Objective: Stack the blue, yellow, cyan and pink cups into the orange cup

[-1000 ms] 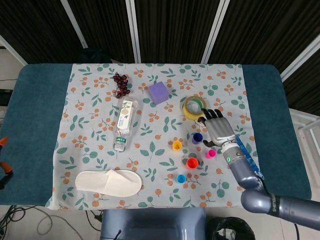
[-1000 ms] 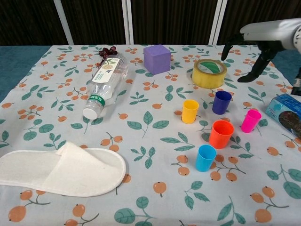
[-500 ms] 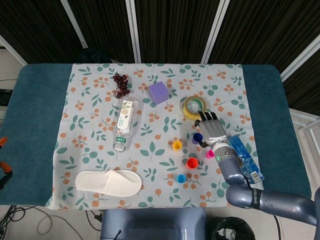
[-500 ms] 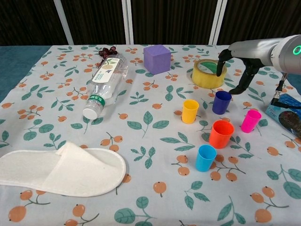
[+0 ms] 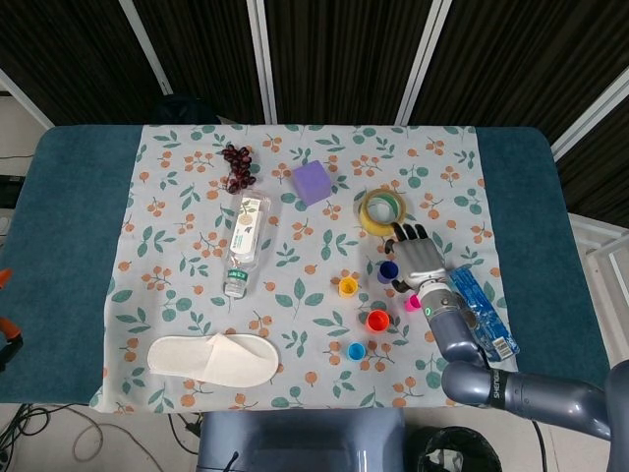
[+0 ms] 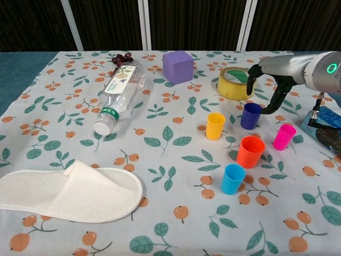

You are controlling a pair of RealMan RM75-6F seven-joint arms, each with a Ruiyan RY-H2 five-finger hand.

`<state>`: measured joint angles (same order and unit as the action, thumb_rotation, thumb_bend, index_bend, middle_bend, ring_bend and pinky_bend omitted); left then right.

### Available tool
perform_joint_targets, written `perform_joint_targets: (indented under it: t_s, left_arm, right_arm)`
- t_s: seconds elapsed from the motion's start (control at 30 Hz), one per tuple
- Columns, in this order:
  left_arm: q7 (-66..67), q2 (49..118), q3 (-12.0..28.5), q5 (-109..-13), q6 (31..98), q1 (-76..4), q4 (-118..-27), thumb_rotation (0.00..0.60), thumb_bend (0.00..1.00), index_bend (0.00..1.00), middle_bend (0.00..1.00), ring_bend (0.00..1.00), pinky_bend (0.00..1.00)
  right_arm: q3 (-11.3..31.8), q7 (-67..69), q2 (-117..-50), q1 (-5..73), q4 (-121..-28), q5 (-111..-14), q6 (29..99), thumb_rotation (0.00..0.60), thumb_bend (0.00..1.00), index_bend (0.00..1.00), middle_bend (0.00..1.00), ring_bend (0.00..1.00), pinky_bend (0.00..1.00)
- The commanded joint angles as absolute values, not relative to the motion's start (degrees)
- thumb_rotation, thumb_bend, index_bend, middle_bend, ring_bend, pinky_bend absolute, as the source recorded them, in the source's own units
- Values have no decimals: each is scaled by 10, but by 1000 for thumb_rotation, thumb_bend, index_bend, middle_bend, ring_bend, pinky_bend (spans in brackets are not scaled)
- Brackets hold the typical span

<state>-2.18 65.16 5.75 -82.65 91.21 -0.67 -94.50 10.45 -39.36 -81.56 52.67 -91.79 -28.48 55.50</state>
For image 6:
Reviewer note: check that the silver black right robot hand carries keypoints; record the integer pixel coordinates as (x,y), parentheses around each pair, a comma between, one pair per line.
(285,68)

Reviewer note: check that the dark purple plastic cup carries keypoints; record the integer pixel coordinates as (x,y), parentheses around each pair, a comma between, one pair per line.
(249,120)

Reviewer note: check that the pink plastic cup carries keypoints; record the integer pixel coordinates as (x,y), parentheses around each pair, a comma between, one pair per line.
(282,141)

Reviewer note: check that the yellow plastic cup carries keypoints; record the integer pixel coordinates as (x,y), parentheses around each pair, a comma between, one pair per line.
(214,129)

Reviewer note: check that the light blue plastic cup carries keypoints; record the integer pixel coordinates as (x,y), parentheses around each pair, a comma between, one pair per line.
(231,184)

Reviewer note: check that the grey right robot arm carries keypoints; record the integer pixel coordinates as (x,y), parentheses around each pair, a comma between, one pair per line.
(325,80)

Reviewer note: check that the yellow packing tape roll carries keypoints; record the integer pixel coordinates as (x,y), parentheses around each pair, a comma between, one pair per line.
(234,90)

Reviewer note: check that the blue biscuit package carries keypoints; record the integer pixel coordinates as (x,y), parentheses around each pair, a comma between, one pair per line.
(330,117)

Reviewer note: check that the orange plastic cup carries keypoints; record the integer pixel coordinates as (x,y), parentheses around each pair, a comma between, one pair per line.
(247,158)

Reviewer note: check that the purple foam cube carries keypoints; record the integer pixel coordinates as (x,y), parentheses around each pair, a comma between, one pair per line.
(177,68)

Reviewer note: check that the floral print tablecloth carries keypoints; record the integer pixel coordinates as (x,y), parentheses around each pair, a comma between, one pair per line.
(173,160)

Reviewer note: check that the dark red grape bunch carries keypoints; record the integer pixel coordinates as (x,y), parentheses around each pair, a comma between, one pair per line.
(121,58)

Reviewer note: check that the clear plastic water bottle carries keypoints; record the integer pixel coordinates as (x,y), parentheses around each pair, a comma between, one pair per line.
(120,93)

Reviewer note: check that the white cloth slipper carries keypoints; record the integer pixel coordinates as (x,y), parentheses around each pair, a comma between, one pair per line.
(93,194)

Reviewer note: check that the teal table cover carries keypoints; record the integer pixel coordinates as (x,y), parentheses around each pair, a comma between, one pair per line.
(16,72)

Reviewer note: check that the white screen frame post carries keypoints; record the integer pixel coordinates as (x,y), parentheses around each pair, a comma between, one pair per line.
(72,24)
(246,24)
(145,24)

